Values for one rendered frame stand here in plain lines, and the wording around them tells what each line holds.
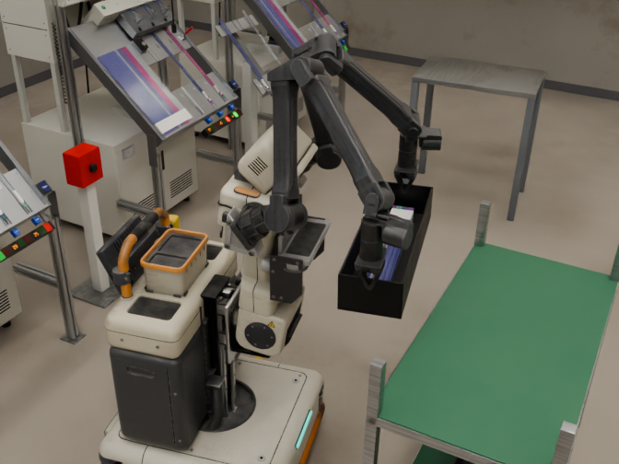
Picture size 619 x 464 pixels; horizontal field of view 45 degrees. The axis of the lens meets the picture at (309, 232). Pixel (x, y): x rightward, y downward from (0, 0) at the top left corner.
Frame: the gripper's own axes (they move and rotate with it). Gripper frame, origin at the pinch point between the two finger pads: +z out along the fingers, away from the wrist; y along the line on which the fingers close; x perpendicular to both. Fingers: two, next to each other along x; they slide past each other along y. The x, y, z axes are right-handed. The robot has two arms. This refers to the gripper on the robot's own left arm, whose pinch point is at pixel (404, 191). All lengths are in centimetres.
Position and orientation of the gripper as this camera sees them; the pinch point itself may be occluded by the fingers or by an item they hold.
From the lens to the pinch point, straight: 243.1
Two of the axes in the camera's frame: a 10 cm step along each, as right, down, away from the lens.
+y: 2.7, -4.9, 8.3
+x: -9.6, -1.4, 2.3
